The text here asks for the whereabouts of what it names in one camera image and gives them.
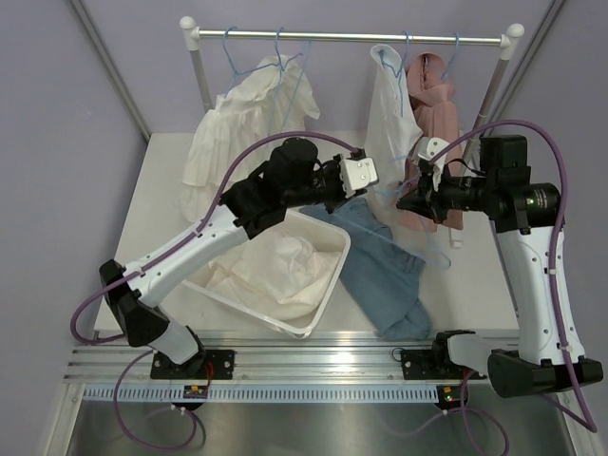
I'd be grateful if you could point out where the blue denim skirt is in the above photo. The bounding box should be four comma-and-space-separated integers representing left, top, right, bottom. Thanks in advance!
300, 198, 432, 340

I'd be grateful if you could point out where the white pleated skirt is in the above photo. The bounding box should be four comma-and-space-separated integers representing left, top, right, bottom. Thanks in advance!
206, 229, 341, 321

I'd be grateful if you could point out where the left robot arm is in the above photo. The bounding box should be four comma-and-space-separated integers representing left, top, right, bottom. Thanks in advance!
99, 134, 379, 379

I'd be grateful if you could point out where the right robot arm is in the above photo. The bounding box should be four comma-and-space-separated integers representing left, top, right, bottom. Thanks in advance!
414, 135, 603, 398

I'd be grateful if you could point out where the white shirt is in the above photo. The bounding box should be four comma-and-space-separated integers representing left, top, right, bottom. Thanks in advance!
364, 45, 423, 222

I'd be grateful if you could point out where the white plastic basket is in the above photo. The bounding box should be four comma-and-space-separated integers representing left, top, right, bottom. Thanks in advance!
183, 210, 351, 339

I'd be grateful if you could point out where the pink ruffled dress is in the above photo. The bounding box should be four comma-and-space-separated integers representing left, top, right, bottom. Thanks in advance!
407, 52, 464, 230

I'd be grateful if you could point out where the white ruffled dress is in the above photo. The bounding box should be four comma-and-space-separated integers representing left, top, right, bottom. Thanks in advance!
180, 55, 320, 222

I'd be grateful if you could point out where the metal clothes rack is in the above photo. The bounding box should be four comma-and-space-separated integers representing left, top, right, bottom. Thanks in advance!
179, 16, 525, 248

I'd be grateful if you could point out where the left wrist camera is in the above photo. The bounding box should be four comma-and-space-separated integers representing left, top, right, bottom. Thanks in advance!
333, 148, 379, 197

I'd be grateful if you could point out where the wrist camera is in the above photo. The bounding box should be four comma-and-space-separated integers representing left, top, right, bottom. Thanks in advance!
333, 148, 379, 197
413, 137, 448, 191

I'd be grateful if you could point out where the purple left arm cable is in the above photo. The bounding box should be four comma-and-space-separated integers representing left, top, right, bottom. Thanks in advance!
69, 132, 365, 344

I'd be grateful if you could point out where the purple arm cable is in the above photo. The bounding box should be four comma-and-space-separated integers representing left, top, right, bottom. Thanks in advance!
69, 132, 365, 344
429, 118, 599, 433

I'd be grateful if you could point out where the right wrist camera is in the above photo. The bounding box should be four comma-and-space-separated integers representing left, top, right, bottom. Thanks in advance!
413, 137, 448, 191

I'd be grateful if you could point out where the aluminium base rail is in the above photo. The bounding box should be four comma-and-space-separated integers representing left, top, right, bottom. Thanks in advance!
63, 331, 431, 384

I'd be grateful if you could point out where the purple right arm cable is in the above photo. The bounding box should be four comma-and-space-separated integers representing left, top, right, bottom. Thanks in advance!
429, 118, 599, 433

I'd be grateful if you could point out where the white slotted cable duct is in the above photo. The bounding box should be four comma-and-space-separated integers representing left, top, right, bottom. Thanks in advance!
83, 384, 439, 404

